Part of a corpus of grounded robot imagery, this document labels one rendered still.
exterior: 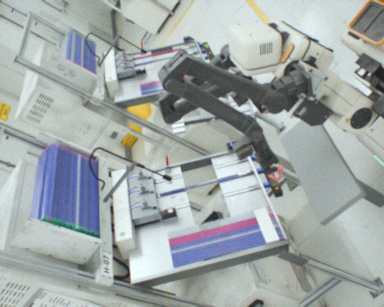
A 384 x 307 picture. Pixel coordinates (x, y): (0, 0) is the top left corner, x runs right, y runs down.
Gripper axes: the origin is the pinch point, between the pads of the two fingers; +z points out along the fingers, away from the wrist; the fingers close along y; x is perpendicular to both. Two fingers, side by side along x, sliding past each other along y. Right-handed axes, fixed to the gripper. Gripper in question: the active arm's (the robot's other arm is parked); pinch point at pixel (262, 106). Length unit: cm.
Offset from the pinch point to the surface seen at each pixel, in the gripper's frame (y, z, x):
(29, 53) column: -293, 96, -145
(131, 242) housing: 24, -17, -87
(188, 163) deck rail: -10, 17, -50
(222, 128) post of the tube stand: -28, 39, -24
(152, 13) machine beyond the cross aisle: -385, 245, -12
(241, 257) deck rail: 56, -2, -50
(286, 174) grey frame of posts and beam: 11, 65, -11
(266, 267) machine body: 55, 41, -50
